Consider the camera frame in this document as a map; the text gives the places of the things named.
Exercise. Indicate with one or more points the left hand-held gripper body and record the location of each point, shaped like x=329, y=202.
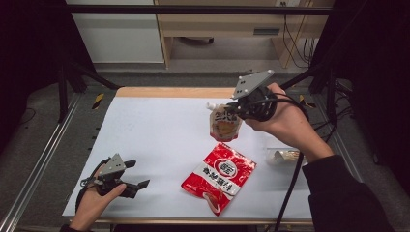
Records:
x=112, y=166

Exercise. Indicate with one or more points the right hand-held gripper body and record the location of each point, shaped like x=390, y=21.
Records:
x=254, y=96

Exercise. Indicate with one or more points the white red spout pouch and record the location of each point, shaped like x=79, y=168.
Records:
x=224, y=127

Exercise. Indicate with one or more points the red and white food pouch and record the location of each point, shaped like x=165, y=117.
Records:
x=222, y=175

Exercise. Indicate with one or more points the person's left hand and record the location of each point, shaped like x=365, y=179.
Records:
x=93, y=206

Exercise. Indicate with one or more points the person's right hand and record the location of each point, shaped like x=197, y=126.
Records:
x=290, y=125

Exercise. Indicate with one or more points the white table cover sheet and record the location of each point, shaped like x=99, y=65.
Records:
x=154, y=135

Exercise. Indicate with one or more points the yellow black tape strip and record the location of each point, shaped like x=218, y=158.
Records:
x=304, y=102
x=98, y=100

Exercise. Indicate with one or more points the wooden table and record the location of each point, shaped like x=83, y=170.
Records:
x=167, y=92

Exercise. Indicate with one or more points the black metal stand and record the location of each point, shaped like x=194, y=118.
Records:
x=330, y=93
x=63, y=93

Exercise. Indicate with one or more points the light wooden desk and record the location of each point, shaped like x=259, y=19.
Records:
x=225, y=24

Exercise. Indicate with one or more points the black curtain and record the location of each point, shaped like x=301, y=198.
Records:
x=374, y=80
x=29, y=48

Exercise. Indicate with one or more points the white cabinet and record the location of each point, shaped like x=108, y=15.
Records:
x=119, y=35

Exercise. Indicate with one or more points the black horizontal frame bar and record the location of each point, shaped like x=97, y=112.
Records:
x=193, y=9

